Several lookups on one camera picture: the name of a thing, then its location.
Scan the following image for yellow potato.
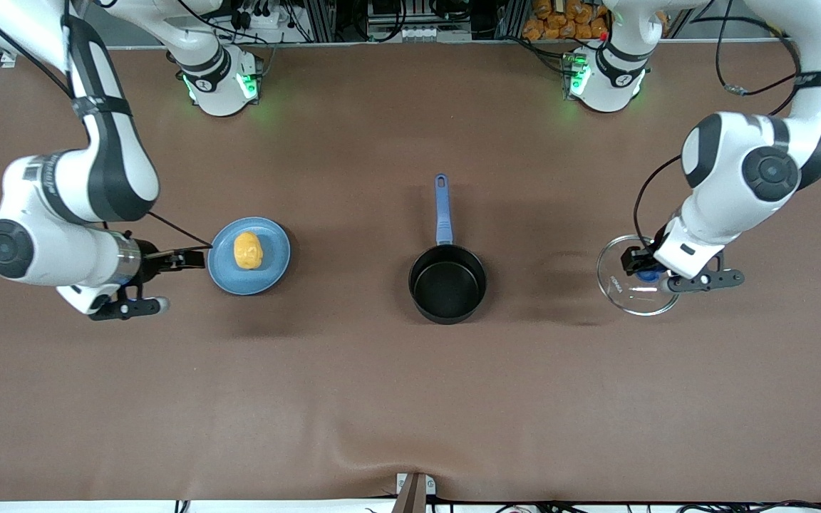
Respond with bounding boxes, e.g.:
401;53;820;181
233;231;264;271

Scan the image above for metal bracket with brown post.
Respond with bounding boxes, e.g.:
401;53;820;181
395;472;437;513

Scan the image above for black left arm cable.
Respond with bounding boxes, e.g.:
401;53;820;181
631;0;821;250

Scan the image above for glass lid with blue knob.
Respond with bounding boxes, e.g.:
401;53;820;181
596;234;682;317

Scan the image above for white power strip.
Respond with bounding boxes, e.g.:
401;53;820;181
395;25;448;41

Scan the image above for brown table cover mat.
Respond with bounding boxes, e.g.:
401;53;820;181
0;41;821;503

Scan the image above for black pot with blue handle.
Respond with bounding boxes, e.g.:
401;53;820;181
408;173;488;326

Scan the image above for orange packaged items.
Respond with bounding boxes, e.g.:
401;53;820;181
522;0;614;41

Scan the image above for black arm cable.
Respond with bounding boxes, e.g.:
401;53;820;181
631;0;821;250
0;0;213;250

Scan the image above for blue round plate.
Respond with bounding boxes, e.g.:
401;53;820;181
207;217;292;296

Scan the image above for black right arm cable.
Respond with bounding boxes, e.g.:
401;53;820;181
0;0;213;250

